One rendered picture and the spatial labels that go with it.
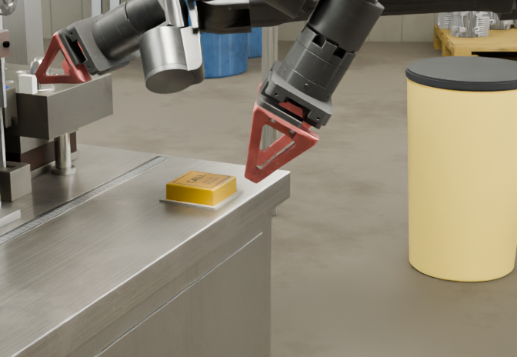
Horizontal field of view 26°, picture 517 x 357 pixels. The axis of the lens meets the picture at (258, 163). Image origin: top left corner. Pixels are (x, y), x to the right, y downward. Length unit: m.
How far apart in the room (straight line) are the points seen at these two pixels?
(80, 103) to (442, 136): 2.04
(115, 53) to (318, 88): 0.37
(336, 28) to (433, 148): 2.46
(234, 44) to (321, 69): 5.52
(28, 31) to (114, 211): 0.97
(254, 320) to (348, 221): 2.51
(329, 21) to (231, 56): 5.52
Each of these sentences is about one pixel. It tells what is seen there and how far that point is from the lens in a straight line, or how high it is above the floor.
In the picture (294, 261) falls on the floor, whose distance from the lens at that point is 3.74.
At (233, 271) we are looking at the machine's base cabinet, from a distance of 1.53.
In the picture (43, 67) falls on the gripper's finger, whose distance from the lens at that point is 1.40.
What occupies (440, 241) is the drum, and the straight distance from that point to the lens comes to 3.58.
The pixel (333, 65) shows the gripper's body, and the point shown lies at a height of 1.15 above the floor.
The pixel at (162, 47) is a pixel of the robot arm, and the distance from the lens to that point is 1.28.
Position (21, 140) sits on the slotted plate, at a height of 0.96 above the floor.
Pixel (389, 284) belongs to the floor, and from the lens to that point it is 3.57.
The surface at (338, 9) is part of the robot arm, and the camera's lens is 1.04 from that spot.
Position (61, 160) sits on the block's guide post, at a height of 0.92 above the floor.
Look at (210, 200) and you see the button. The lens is 1.43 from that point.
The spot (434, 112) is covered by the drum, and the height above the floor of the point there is 0.55.
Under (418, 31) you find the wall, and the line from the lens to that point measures 7.78.
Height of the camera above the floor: 1.36
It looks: 16 degrees down
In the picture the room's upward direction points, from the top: straight up
